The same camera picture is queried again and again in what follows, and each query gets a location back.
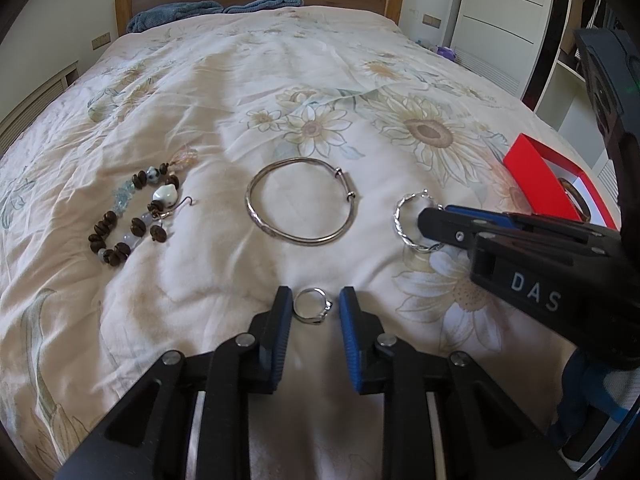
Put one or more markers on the white wardrobe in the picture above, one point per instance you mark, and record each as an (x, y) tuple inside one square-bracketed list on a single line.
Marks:
[(500, 0)]

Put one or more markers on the white louvred panel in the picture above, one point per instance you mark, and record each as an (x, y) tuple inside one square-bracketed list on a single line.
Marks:
[(607, 175), (490, 72)]

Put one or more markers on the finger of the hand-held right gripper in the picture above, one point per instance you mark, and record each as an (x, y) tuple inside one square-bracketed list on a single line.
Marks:
[(480, 216), (445, 230)]

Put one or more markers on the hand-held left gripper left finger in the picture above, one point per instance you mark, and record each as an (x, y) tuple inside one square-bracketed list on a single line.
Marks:
[(277, 340)]

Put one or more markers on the wall socket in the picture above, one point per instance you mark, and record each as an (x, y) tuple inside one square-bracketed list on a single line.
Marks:
[(101, 41), (432, 20)]

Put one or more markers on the low louvred cabinet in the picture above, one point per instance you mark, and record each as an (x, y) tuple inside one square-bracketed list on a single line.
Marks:
[(35, 105)]

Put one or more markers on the hanging clothes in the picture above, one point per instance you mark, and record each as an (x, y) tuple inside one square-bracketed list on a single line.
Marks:
[(597, 5)]

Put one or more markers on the floral cream duvet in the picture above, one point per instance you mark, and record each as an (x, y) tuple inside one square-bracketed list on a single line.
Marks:
[(200, 110)]

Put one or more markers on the thin silver bangle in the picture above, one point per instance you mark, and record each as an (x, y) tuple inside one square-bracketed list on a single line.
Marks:
[(300, 240)]

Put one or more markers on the person's right hand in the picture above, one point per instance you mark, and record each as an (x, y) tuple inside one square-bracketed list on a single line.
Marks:
[(585, 400)]

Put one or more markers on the red box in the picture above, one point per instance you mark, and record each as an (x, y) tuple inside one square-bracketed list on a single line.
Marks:
[(525, 160)]

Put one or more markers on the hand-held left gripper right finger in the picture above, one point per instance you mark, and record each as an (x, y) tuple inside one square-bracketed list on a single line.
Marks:
[(352, 345)]

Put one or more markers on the purple packet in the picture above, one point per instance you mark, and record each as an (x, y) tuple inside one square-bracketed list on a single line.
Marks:
[(446, 51)]

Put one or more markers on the amber bangle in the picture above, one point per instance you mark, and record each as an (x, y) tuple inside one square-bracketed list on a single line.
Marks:
[(582, 200)]

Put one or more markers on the blue towel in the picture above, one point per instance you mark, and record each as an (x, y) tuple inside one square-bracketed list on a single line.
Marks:
[(265, 2), (170, 14)]

